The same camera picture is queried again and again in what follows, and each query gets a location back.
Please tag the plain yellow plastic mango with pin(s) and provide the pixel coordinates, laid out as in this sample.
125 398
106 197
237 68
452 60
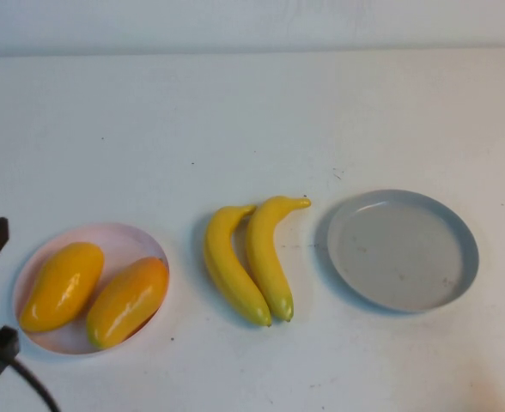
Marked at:
59 287

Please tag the orange-blushed plastic mango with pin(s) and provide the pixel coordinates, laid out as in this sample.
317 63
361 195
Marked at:
125 302

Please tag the yellow plastic banana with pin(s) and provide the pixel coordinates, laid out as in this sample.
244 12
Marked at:
265 262
226 262

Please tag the pink round plate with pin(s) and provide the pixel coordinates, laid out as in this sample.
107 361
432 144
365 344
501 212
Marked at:
119 240

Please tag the grey-blue round plate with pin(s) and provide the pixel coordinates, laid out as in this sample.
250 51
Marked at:
400 253

